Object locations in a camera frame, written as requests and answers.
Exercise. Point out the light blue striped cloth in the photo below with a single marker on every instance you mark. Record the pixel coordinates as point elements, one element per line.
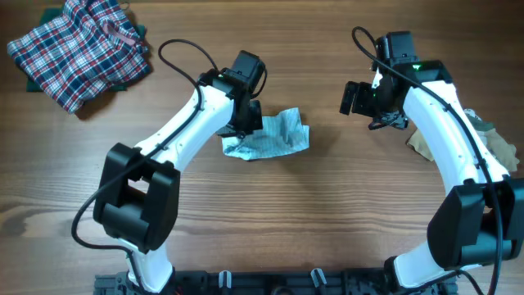
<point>282,135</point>

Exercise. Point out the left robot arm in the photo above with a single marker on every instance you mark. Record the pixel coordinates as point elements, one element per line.
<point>138,195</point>

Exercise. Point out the dark green folded cloth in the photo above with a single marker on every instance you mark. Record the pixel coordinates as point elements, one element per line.
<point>54,12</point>

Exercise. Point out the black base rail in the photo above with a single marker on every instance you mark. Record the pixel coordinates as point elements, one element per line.
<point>351,281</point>

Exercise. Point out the beige white crumpled garment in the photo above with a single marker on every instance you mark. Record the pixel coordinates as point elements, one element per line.
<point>504,152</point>

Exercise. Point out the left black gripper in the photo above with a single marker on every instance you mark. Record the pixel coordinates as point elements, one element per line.
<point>255,123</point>

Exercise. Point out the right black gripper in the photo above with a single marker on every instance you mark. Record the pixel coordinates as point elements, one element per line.
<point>389,120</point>

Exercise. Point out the plaid red blue cloth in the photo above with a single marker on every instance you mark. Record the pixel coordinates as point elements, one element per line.
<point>90,47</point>

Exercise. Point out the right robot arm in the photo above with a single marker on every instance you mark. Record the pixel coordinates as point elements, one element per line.
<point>480,221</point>

